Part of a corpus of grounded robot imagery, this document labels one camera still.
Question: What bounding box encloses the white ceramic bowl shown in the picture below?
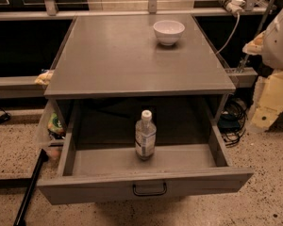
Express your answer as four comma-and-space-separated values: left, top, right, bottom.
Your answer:
153, 20, 185, 46

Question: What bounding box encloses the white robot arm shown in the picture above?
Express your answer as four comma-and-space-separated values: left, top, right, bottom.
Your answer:
242, 8, 283, 131

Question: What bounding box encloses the green snack package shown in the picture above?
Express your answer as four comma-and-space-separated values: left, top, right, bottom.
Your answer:
47, 112, 65, 137

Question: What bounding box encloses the grey open drawer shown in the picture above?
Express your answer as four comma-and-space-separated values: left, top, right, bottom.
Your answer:
38, 97, 253, 204

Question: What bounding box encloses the black floor pole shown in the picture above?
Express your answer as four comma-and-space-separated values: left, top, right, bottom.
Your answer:
13, 149, 48, 226

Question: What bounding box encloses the clear plastic side bin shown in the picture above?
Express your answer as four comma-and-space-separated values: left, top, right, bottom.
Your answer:
33, 101, 65, 150

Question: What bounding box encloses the white power strip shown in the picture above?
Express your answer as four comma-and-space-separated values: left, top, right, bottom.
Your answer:
217, 0, 242, 16

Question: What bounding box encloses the yellow crumpled bag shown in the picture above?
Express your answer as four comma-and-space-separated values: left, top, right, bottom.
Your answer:
35, 70, 54, 86

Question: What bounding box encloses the black cable bundle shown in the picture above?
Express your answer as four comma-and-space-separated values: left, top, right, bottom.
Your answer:
218, 98, 249, 148

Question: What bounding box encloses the grey cabinet counter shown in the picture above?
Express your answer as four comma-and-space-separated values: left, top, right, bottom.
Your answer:
45, 15, 235, 99

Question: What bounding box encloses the black drawer handle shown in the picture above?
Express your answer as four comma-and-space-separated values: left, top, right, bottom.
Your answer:
132, 183, 168, 197

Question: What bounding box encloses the clear plastic water bottle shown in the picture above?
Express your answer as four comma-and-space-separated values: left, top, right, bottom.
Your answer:
135, 110, 157, 160

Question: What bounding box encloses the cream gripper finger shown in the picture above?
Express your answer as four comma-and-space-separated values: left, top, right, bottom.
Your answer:
242, 32, 265, 56
250, 70, 283, 130

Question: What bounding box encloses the white power cable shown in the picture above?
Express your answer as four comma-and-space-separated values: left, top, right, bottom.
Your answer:
214, 12, 241, 57

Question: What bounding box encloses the grey metal rail frame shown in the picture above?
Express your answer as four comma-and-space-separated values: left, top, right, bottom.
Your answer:
0, 76, 46, 99

